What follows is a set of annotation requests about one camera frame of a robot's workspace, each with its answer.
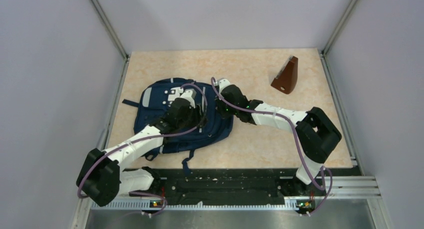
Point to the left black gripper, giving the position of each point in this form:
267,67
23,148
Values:
200,120

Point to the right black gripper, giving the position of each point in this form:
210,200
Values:
224,114

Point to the navy blue student backpack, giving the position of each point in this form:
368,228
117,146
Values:
156,100

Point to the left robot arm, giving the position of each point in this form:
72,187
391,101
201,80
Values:
103,175

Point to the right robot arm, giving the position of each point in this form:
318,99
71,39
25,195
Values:
315,135

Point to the brown wooden metronome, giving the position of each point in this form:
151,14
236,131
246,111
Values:
286,79

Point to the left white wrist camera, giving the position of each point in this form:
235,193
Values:
189,95

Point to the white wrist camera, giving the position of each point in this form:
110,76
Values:
189,95
221,84

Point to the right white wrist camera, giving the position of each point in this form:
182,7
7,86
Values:
221,84

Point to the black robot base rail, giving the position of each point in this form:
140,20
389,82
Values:
230,187

